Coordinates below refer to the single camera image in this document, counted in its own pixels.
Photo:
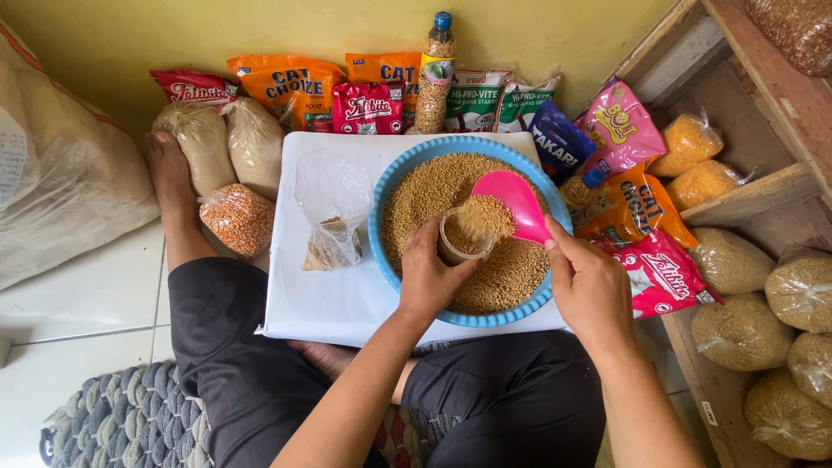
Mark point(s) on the person's right hand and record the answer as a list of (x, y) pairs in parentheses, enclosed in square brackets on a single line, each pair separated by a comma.
[(591, 292)]

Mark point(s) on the person's left hand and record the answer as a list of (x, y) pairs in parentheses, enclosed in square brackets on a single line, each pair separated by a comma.
[(426, 279)]

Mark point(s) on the small clear plastic cup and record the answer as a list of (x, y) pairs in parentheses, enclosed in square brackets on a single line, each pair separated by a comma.
[(455, 247)]

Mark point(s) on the pink plastic scoop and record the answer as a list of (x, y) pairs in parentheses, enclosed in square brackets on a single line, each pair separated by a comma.
[(513, 195)]

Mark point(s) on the red cat food packet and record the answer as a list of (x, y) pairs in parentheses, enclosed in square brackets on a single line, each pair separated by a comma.
[(367, 109), (195, 88), (663, 276)]

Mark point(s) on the blue plastic basin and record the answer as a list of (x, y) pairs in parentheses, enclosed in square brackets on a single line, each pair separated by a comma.
[(383, 214)]

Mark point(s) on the heap of brown feed pellets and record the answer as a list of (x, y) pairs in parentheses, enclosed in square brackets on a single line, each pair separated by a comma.
[(429, 188)]

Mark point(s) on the orange cat food packet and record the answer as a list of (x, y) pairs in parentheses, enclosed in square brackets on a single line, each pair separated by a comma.
[(387, 68), (289, 88), (640, 208)]

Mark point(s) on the small feed bottle blue cap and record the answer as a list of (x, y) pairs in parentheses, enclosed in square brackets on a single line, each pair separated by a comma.
[(580, 190)]

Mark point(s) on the clear plastic bag with feed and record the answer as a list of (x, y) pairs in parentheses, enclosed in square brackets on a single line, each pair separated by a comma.
[(333, 214)]

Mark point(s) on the white board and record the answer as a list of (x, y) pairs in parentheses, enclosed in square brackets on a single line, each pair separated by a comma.
[(312, 305)]

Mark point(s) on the person's right foot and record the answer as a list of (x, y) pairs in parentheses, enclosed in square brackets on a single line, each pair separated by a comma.
[(325, 357)]

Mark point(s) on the person's foot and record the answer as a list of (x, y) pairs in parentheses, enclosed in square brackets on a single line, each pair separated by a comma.
[(325, 357), (170, 182)]

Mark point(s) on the clear bag of brown pellets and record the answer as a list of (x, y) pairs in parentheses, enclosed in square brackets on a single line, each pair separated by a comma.
[(731, 260), (803, 289), (790, 416), (812, 367), (741, 331)]

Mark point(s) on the dark blue feed packet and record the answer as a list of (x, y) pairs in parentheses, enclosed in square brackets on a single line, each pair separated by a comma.
[(559, 143)]

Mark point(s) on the clear bag of yellow grits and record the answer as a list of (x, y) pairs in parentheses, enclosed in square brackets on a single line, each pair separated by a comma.
[(686, 144), (703, 184)]

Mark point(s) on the pink cat food packet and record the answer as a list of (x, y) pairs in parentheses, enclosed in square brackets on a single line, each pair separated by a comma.
[(617, 127)]

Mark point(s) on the white green feed packet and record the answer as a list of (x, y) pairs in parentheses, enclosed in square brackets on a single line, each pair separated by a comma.
[(473, 101), (523, 104)]

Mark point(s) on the tall feed bottle blue cap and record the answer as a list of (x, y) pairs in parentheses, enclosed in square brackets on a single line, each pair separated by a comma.
[(434, 84)]

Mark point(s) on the clear bag of mixed corn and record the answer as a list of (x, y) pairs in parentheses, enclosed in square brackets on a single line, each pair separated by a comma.
[(239, 221)]

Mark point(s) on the person's black trousers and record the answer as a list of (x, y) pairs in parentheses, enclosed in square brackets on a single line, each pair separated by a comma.
[(234, 364)]

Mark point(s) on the clear bag of beige powder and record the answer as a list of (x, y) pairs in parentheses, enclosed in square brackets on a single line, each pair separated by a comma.
[(257, 146), (201, 146)]

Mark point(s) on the wooden shelf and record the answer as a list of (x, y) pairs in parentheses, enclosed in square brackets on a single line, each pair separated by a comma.
[(767, 110)]

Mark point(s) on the person's left foot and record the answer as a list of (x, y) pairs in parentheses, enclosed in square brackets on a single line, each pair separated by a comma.
[(170, 182)]

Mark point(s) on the braided grey green rug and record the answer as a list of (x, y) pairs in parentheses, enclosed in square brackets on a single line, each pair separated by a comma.
[(136, 422)]

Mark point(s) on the clear bag of reddish grain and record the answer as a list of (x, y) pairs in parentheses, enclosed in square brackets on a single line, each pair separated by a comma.
[(796, 29)]

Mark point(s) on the large white woven sack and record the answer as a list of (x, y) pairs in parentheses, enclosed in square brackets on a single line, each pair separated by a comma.
[(58, 169)]

